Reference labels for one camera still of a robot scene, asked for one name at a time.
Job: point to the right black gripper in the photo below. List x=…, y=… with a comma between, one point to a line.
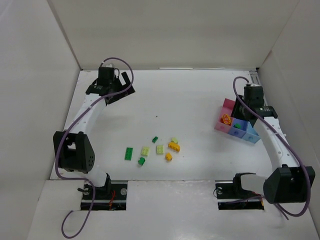
x=240, y=110

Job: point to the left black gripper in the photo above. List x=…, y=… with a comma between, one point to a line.
x=120, y=92

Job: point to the green square lego brick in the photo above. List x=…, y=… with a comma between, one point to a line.
x=237, y=126

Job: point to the green lego plate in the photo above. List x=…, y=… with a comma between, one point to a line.
x=128, y=154

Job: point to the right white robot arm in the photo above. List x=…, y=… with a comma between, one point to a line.
x=287, y=183

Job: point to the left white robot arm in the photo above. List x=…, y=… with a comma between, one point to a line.
x=73, y=150

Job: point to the pink container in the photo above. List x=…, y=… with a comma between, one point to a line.
x=227, y=107

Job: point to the purple container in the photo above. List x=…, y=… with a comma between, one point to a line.
x=239, y=133

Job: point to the blue container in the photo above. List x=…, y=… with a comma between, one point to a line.
x=251, y=135

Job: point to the small dark green lego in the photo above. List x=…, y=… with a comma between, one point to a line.
x=154, y=140

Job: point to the light green lego left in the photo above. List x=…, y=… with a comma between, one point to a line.
x=145, y=151

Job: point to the light green lego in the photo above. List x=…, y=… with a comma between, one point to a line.
x=145, y=151
x=159, y=149
x=174, y=140

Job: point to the light green lego right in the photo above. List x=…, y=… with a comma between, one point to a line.
x=174, y=140

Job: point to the orange long lego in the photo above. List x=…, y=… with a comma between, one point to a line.
x=174, y=146

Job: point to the light green lego middle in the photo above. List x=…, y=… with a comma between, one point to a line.
x=159, y=149

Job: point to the orange small lego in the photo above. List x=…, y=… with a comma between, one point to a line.
x=168, y=157

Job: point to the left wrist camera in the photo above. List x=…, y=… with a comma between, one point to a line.
x=108, y=65

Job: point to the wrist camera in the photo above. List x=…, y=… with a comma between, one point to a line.
x=252, y=85
x=108, y=65

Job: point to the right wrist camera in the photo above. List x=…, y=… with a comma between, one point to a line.
x=252, y=85

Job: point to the aluminium rail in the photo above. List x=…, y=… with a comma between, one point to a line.
x=255, y=79

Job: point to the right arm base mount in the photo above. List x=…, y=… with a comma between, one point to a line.
x=231, y=196

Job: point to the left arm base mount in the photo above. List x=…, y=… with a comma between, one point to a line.
x=116, y=200

